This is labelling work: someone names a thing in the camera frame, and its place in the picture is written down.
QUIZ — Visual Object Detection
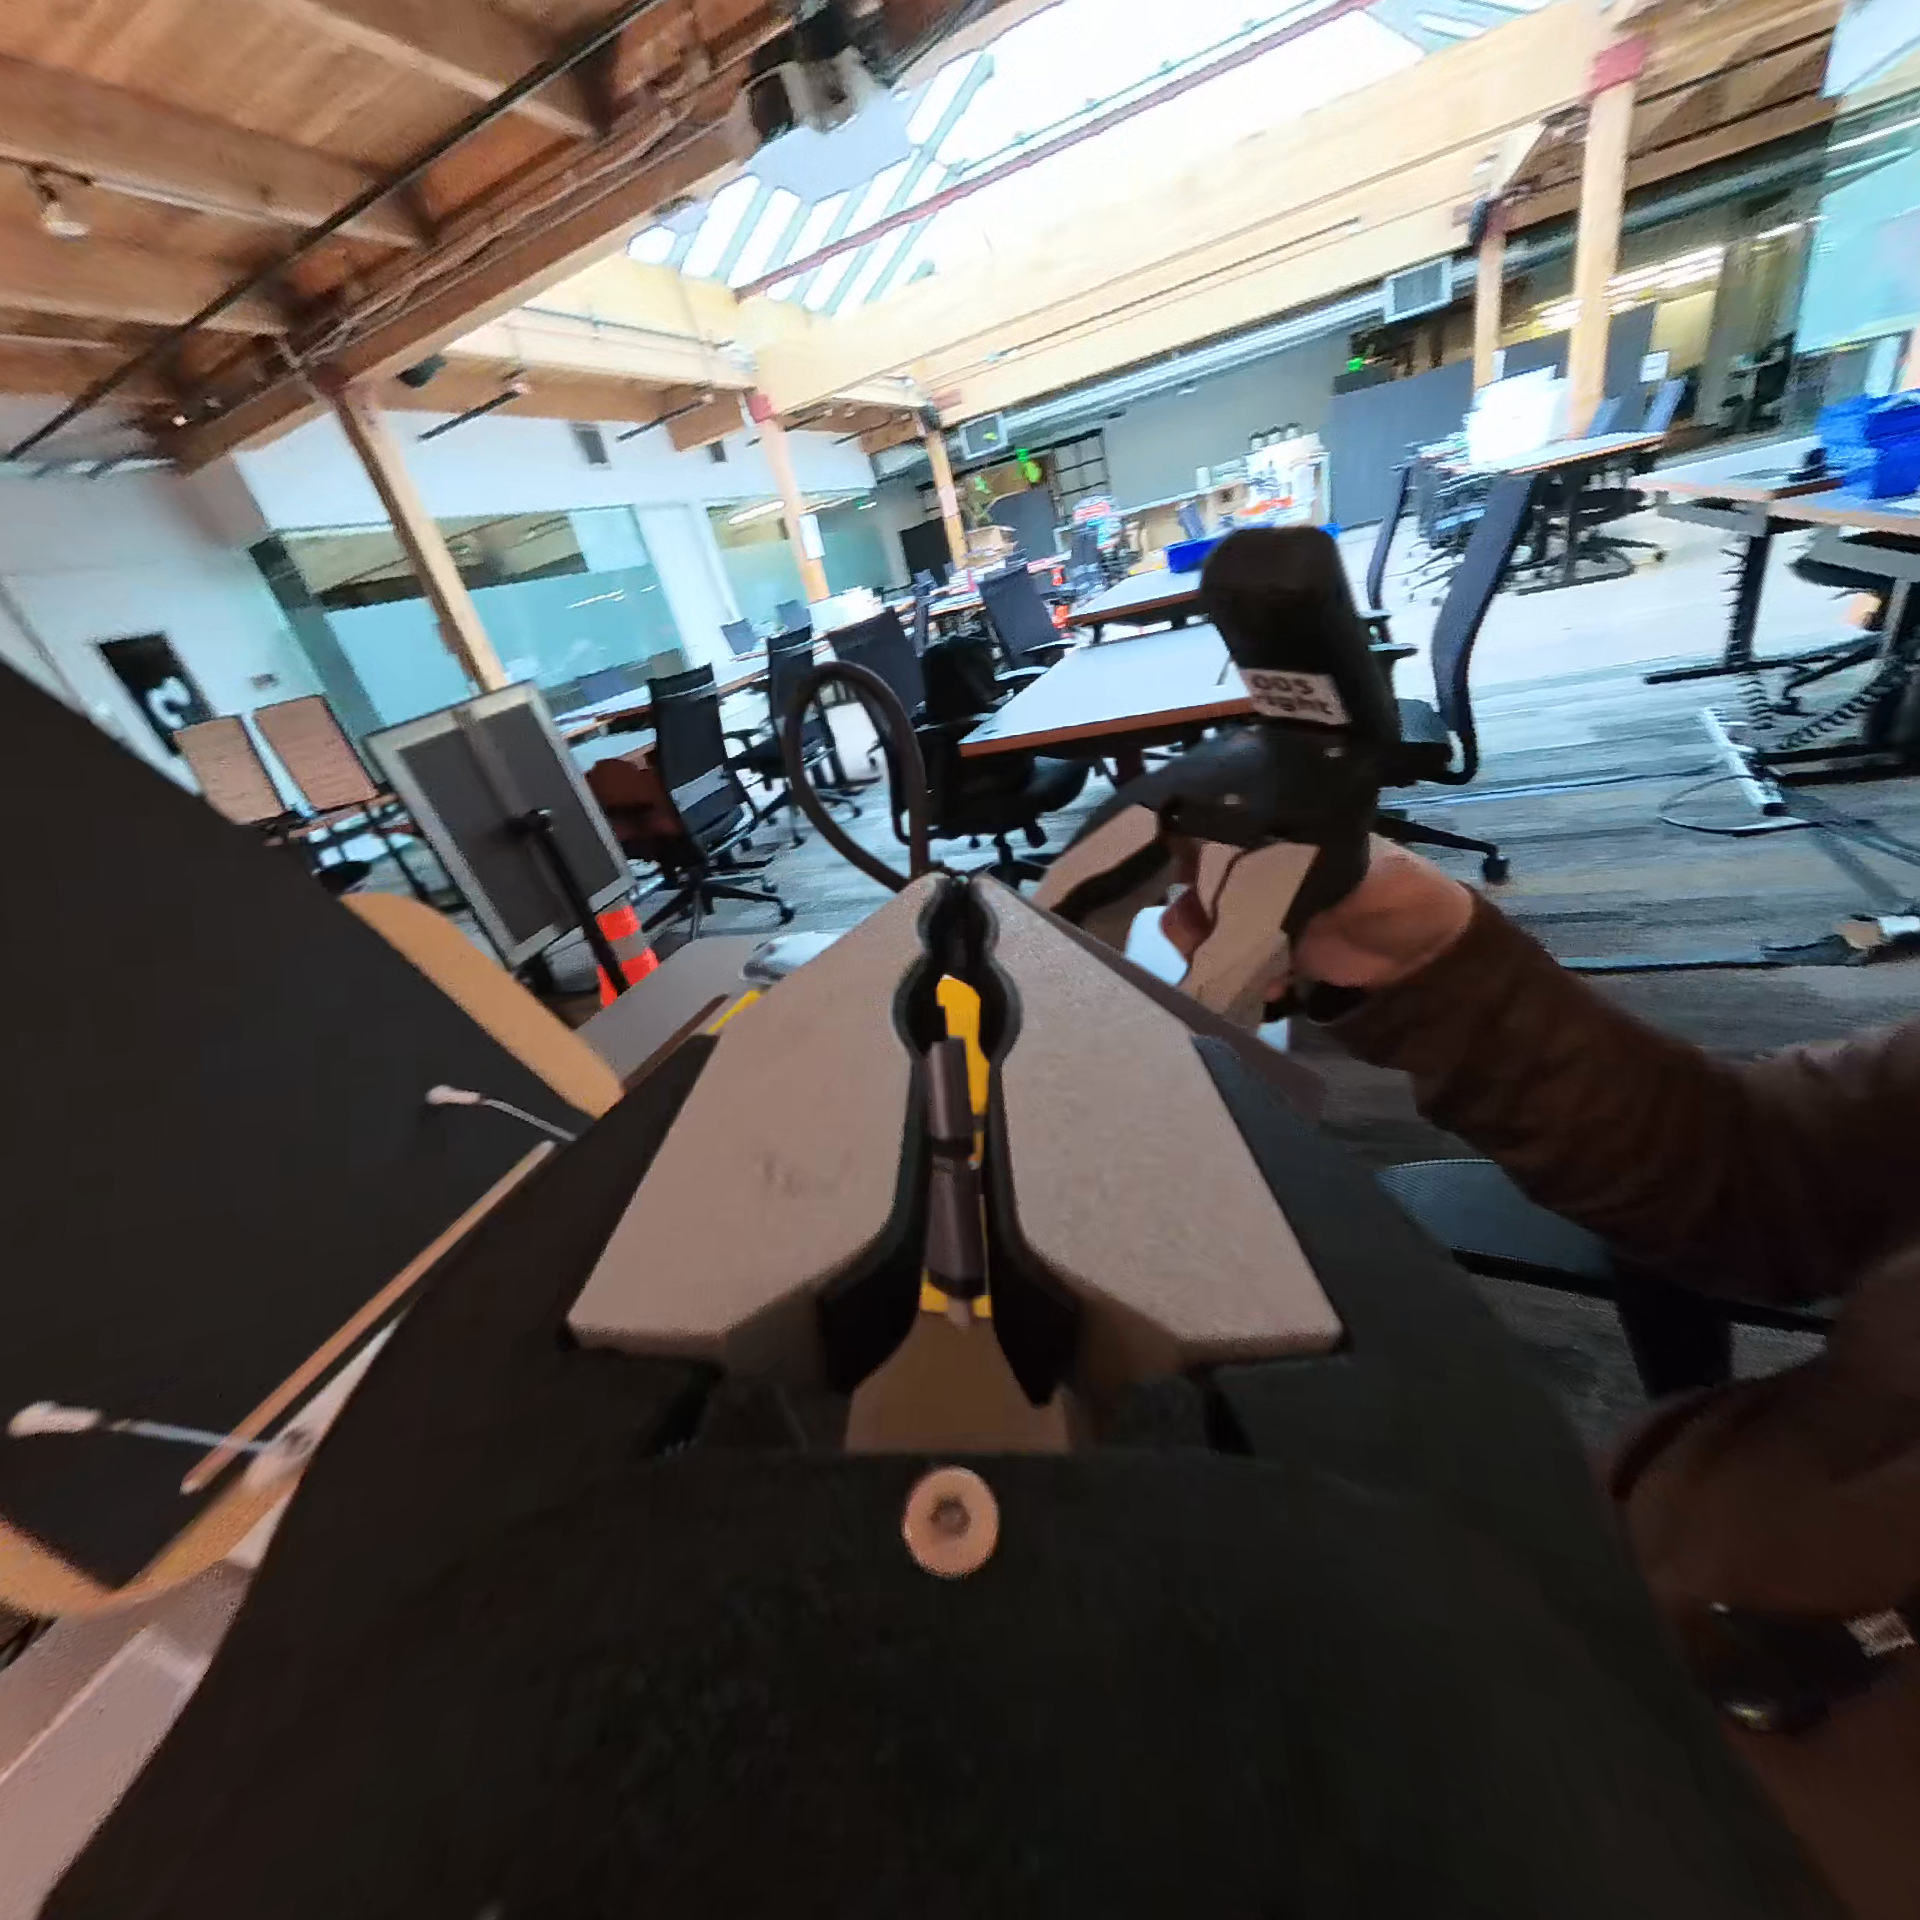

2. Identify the ceiling mounted black unit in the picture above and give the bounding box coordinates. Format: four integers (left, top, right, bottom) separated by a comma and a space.
742, 7, 903, 145

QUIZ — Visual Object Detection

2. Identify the wood-edged office table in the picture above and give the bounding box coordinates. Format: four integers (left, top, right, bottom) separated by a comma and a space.
1063, 568, 1210, 633
1431, 428, 1671, 588
961, 620, 1255, 768
1634, 434, 1920, 782

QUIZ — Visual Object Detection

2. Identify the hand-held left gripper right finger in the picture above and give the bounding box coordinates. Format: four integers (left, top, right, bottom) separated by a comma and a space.
961, 878, 1347, 1407

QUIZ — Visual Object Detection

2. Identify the grey sign board on stand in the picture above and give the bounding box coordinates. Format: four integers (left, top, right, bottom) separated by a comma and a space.
363, 679, 639, 999

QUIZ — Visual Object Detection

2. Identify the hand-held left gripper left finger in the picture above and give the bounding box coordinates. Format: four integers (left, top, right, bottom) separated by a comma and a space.
566, 878, 963, 1396

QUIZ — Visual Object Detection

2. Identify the person's right forearm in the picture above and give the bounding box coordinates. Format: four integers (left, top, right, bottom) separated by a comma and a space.
1319, 886, 1920, 1315

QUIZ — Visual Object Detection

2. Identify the blue plastic bin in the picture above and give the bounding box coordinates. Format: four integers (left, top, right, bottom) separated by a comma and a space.
1814, 392, 1920, 500

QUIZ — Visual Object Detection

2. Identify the orange traffic cone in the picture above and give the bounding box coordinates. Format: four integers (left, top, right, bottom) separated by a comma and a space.
593, 900, 665, 1010

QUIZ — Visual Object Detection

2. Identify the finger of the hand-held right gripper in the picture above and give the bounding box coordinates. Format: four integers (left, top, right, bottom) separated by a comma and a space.
1030, 816, 1193, 939

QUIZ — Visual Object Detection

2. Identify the black wall poster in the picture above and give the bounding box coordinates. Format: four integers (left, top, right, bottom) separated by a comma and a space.
95, 633, 212, 752

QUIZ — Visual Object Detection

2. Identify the person's left forearm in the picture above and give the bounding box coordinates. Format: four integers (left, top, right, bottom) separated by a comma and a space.
1605, 1305, 1920, 1623

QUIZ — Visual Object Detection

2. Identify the white power strip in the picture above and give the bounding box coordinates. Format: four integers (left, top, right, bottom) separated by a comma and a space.
1695, 702, 1799, 818

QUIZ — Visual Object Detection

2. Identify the group of black office chairs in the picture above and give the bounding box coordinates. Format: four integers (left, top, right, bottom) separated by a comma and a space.
644, 451, 1695, 939

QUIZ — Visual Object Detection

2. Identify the brown mesh chair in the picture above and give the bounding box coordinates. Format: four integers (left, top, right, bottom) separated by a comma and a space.
251, 694, 399, 888
172, 719, 294, 841

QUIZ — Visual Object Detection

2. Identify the black board with wooden rim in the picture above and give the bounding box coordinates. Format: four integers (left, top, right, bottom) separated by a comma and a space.
0, 660, 623, 1623

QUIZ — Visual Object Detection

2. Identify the black wristwatch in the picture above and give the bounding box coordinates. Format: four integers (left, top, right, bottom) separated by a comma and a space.
1702, 1598, 1920, 1735

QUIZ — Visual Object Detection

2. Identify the person's right hand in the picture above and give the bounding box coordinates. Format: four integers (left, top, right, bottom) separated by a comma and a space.
1161, 839, 1484, 1030

